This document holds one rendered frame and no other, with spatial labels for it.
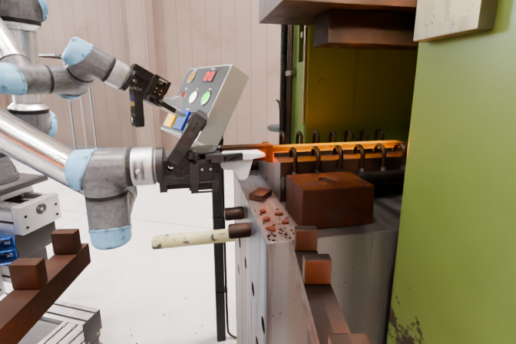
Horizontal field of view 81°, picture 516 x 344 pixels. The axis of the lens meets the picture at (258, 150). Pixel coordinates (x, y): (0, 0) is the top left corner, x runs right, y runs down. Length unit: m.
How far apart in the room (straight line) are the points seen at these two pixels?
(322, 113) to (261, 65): 3.44
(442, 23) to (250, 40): 3.99
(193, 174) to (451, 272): 0.42
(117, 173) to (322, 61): 0.57
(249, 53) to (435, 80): 3.96
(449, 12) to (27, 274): 0.45
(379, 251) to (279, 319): 0.18
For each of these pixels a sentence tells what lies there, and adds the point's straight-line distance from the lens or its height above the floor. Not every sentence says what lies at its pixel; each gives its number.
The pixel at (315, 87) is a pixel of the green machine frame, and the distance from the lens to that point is 0.84.
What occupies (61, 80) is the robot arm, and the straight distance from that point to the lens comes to 0.97.
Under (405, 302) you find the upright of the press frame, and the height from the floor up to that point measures 0.82.
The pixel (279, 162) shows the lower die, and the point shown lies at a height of 0.99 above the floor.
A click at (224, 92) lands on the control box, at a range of 1.01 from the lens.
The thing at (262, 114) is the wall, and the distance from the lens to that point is 4.27.
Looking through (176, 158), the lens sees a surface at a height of 1.00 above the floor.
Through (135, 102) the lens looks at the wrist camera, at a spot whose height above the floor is 1.08.
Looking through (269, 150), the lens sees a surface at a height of 1.01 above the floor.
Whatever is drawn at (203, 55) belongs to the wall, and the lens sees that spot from 4.55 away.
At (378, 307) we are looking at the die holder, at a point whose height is 0.78.
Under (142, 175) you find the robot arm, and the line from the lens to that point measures 0.59.
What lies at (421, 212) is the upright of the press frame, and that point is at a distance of 0.46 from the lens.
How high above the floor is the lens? 1.13
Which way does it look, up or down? 12 degrees down
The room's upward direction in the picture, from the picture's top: straight up
